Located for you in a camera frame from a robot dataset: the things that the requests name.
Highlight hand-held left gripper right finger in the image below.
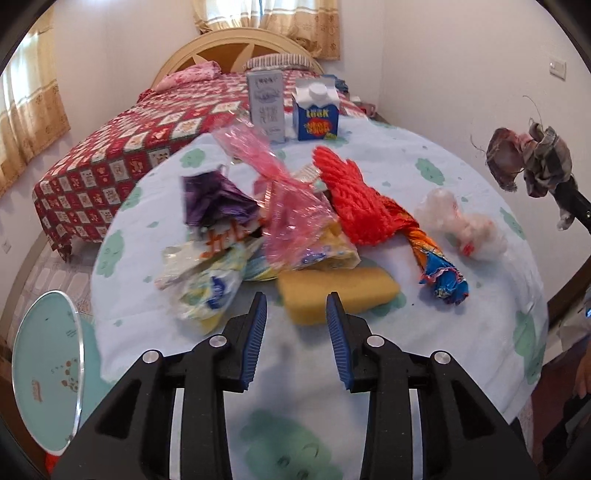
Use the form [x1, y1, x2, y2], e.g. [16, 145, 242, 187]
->
[325, 292, 541, 480]

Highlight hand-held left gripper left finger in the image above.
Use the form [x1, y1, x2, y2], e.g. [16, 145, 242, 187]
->
[50, 292, 269, 480]

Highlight yellow white tissue wrapper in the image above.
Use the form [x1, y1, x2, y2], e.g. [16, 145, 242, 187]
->
[154, 222, 362, 335]

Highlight pink cellophane wrapper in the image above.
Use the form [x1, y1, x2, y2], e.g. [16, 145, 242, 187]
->
[211, 124, 338, 271]

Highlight red foam net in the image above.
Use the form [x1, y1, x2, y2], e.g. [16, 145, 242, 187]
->
[312, 146, 407, 247]

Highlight teal cartoon print basin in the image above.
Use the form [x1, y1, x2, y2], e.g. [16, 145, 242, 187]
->
[10, 291, 86, 455]

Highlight yellow sponge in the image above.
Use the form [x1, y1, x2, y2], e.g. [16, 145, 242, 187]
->
[277, 268, 401, 326]

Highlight round table with tablecloth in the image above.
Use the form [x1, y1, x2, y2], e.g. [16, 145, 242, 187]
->
[90, 113, 550, 480]

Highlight white wrapper orange print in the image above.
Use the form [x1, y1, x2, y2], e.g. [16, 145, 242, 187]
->
[196, 217, 266, 259]

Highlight orange blue snack wrapper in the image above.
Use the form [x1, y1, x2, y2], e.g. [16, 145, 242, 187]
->
[383, 196, 470, 306]

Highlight purple foil wrapper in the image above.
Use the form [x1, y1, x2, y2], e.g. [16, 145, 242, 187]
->
[181, 170, 262, 228]

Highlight clear plastic bag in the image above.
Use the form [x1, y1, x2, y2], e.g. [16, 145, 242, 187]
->
[414, 188, 508, 261]

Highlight blue carton white cap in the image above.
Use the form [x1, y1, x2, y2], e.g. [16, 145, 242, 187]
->
[291, 78, 341, 141]

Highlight grey white carton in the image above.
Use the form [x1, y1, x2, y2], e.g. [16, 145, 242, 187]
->
[246, 70, 286, 144]

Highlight bed with red quilt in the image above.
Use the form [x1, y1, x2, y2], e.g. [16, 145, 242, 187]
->
[32, 69, 370, 250]

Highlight hanging cloth rags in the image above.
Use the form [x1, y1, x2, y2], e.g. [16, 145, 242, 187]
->
[470, 95, 591, 232]

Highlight pink pillow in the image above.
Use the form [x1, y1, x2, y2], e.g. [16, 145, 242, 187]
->
[152, 61, 221, 92]

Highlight striped pillow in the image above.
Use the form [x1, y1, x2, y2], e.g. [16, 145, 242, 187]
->
[243, 53, 315, 72]

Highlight cream wooden headboard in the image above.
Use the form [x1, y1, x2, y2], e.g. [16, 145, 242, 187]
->
[150, 28, 326, 88]

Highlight beige patterned curtain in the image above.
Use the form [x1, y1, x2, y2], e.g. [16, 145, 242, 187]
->
[0, 32, 72, 197]
[191, 0, 342, 61]

